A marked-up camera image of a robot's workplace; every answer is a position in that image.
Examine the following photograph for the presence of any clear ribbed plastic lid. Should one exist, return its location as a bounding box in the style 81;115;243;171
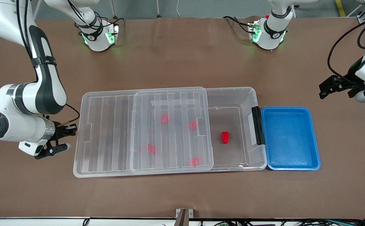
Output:
73;87;214;178

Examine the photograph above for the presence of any clear plastic storage box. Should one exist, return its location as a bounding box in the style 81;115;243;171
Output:
123;86;267;172

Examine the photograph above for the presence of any blue plastic tray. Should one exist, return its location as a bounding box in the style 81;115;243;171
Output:
260;106;322;171

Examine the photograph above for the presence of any brown table cover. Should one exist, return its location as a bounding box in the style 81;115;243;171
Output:
0;17;365;219

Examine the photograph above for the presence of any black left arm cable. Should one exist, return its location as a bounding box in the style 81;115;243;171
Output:
327;16;365;85

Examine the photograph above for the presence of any black box latch handle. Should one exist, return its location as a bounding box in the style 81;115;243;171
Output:
251;106;266;146

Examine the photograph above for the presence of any black right base cable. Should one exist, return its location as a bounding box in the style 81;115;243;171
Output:
98;17;125;25

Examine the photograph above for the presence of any black base cable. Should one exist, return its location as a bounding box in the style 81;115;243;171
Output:
98;17;125;25
223;16;252;34

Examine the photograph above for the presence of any black left base cable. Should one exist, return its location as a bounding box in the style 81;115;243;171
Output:
223;16;252;34

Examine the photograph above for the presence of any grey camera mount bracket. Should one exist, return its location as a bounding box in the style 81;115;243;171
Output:
175;208;194;226

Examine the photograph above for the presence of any floor cable bundle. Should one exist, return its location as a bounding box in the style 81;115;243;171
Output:
198;219;365;226

